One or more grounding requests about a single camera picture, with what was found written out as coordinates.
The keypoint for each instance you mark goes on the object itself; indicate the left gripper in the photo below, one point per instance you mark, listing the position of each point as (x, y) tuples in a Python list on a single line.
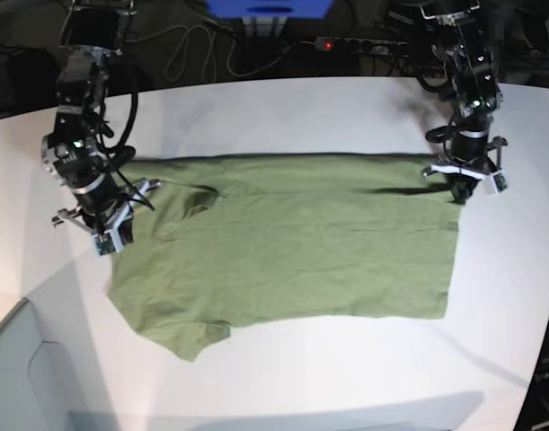
[(469, 160)]

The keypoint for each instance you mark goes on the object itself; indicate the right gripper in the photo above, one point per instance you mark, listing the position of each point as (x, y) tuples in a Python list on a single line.
[(104, 205)]

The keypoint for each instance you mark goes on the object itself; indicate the green T-shirt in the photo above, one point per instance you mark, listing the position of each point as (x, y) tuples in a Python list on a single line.
[(235, 241)]

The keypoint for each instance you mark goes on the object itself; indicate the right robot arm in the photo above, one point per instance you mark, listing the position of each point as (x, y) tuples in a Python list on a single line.
[(74, 152)]

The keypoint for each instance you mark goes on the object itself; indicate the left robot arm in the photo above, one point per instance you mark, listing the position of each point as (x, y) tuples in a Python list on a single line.
[(471, 87)]

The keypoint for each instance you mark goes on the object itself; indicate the black power strip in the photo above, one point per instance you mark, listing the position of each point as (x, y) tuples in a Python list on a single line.
[(357, 47)]

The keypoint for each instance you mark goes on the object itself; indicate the blue box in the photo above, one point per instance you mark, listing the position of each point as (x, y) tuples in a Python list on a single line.
[(310, 9)]

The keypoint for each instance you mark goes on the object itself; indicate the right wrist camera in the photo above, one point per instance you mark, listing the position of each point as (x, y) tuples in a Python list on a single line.
[(107, 243)]

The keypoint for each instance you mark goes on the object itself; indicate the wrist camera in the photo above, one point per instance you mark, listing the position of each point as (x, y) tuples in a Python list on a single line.
[(495, 183), (107, 243)]

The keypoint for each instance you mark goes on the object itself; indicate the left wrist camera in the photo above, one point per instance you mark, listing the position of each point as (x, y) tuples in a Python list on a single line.
[(495, 183)]

